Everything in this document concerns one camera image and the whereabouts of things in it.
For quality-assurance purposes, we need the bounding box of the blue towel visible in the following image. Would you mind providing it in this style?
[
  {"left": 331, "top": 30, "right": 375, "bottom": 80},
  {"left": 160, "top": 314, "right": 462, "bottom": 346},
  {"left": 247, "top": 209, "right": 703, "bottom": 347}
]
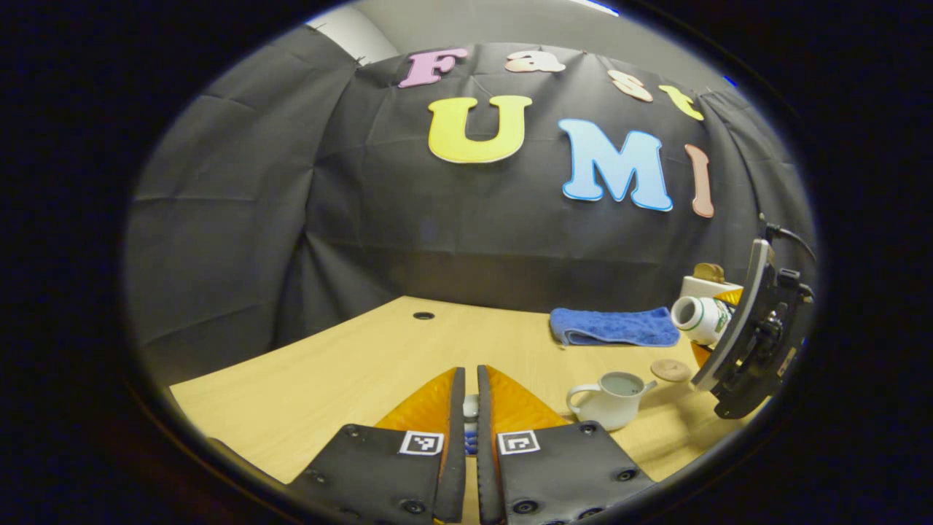
[{"left": 550, "top": 306, "right": 681, "bottom": 348}]

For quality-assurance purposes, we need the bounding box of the white ceramic teacup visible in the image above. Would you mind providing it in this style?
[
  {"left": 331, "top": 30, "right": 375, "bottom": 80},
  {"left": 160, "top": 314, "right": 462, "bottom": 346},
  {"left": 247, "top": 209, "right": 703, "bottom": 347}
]
[{"left": 566, "top": 371, "right": 658, "bottom": 431}]

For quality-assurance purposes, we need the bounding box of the white plastic water bottle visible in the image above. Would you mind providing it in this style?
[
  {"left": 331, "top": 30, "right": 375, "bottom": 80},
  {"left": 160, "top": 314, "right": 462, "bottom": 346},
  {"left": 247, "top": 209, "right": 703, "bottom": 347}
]
[{"left": 671, "top": 295, "right": 735, "bottom": 346}]

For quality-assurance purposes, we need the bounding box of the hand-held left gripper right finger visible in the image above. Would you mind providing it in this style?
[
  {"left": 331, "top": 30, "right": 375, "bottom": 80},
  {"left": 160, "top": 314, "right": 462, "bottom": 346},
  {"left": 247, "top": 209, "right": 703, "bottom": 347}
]
[{"left": 476, "top": 365, "right": 657, "bottom": 525}]

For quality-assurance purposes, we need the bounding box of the white toaster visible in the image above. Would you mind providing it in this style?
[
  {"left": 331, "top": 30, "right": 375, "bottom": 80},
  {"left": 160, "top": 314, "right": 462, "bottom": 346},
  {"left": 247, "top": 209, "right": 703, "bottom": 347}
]
[{"left": 682, "top": 276, "right": 744, "bottom": 301}]

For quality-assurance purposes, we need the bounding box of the black cable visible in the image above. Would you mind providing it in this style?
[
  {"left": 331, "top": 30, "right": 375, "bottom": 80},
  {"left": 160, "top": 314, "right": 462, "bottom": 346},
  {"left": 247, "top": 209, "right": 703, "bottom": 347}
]
[{"left": 758, "top": 215, "right": 817, "bottom": 263}]

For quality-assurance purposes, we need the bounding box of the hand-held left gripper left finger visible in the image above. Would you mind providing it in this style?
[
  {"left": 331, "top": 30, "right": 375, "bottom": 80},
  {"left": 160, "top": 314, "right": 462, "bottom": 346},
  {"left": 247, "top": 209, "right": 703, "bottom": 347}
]
[{"left": 288, "top": 366, "right": 467, "bottom": 524}]

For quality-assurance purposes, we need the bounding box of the round wooden coaster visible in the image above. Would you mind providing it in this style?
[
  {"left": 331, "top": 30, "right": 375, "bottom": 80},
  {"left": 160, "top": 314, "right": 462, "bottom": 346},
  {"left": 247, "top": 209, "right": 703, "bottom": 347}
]
[{"left": 650, "top": 358, "right": 692, "bottom": 383}]

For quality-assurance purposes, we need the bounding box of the black backdrop cloth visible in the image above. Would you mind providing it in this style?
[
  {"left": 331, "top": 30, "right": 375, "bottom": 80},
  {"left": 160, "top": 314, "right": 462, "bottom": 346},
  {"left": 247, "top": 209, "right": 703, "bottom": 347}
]
[{"left": 124, "top": 26, "right": 817, "bottom": 380}]

